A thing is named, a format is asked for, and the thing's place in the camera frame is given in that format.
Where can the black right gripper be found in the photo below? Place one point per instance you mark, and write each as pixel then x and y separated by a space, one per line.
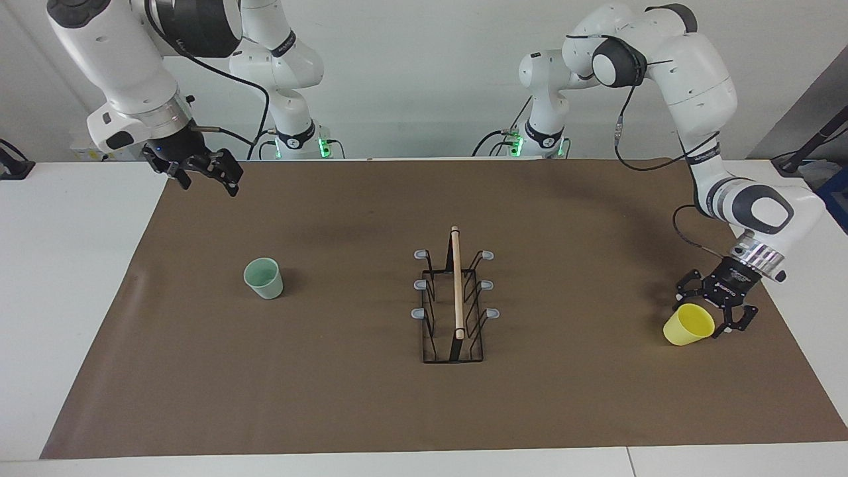
pixel 175 149

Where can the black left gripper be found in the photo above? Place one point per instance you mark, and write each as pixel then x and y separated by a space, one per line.
pixel 732 286

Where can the yellow plastic cup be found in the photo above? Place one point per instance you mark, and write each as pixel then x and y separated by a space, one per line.
pixel 686 328

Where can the pale green plastic cup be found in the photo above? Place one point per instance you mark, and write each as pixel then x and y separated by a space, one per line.
pixel 265 281

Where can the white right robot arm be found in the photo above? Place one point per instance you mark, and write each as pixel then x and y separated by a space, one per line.
pixel 119 59

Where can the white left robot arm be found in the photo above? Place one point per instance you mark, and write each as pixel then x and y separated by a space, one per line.
pixel 695 66

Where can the white power strip box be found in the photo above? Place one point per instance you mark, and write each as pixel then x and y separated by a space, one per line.
pixel 86 152

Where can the blue box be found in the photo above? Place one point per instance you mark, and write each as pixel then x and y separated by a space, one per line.
pixel 838 199

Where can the clear plastic bag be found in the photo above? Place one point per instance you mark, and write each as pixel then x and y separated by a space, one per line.
pixel 815 173

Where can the brown table mat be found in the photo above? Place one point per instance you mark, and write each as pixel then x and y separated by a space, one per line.
pixel 331 371

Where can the black camera stand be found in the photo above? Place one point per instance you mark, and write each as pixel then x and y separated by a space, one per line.
pixel 811 142

